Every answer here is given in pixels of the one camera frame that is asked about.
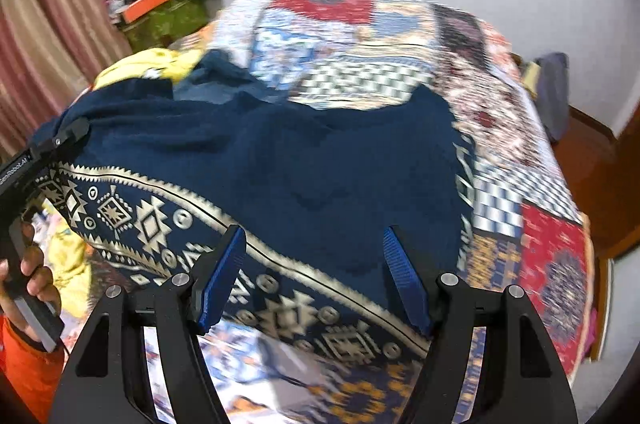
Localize navy patterned garment beige lining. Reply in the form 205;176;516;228
34;78;475;363

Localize orange sleeve left forearm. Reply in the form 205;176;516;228
1;316;65;423

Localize person left hand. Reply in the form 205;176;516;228
1;219;64;352

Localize yellow cartoon fleece garment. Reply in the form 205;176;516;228
46;48;205;319

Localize striped pink curtain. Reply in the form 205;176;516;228
1;0;131;158

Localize patchwork patterned bedspread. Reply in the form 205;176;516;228
205;0;593;423

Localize blue denim garment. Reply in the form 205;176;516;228
172;49;288;104

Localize dark wooden door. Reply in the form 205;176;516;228
553;108;639;361

